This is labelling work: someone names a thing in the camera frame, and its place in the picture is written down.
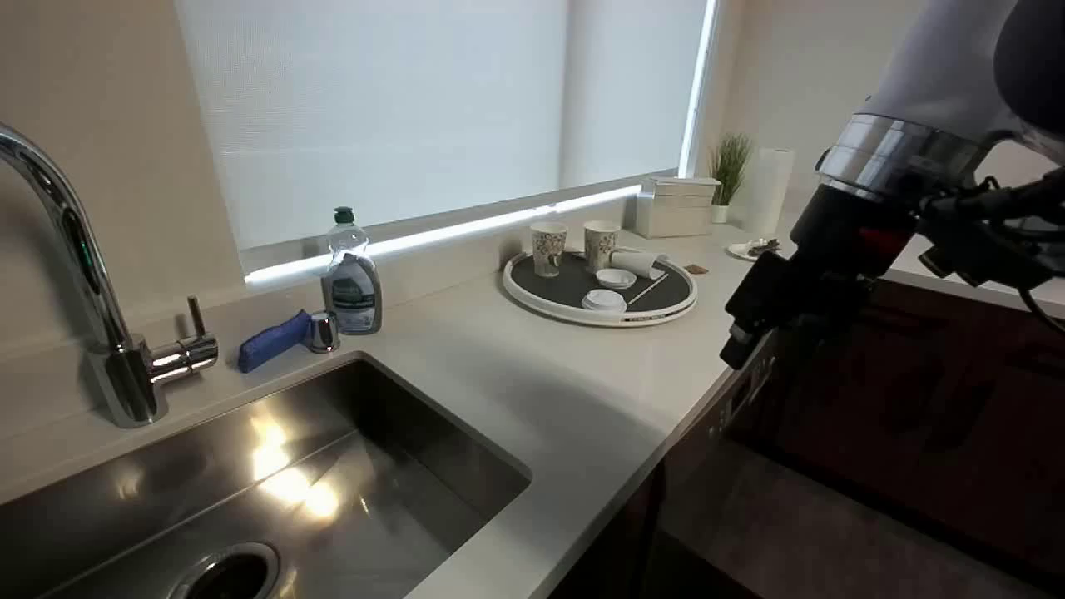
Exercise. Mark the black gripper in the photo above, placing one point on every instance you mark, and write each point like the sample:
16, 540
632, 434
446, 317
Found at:
819, 266

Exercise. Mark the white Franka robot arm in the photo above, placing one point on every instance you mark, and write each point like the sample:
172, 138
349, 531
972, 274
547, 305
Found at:
943, 67

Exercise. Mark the stainless dishwasher door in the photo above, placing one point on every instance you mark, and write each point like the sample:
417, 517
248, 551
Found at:
746, 386

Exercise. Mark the small white plate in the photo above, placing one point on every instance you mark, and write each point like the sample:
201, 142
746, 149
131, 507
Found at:
746, 251

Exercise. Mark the white paper towel roll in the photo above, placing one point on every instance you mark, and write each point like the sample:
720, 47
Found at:
769, 191

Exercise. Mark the small brown packet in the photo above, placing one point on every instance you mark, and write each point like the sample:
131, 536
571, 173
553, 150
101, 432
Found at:
695, 266

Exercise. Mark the small green potted plant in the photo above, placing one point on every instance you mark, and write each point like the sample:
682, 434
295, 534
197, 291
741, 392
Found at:
731, 168

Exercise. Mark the white rectangular container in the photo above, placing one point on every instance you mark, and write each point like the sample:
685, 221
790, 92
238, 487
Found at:
672, 209

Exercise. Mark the wooden chopstick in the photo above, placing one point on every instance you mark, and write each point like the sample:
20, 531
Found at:
653, 291

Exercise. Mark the white folded napkin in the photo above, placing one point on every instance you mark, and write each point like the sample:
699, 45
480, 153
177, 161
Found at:
641, 265

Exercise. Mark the small white dish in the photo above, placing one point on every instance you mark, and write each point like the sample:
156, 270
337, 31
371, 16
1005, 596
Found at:
602, 300
614, 279

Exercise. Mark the dark wooden cabinet row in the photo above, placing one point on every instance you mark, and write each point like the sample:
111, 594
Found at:
953, 434

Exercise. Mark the patterned paper cup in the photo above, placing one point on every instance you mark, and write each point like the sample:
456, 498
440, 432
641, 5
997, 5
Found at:
601, 244
547, 254

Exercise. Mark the round black white tray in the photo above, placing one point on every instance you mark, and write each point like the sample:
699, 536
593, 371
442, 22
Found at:
563, 287

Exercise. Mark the white window blind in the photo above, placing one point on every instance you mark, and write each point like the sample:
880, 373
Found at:
420, 111

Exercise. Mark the clear dish soap bottle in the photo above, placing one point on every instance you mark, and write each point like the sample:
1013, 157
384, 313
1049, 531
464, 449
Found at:
354, 291

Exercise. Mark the stainless steel sink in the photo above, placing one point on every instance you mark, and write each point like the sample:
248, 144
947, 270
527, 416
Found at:
366, 468

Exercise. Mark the chrome kitchen faucet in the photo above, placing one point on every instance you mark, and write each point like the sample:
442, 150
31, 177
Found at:
125, 377

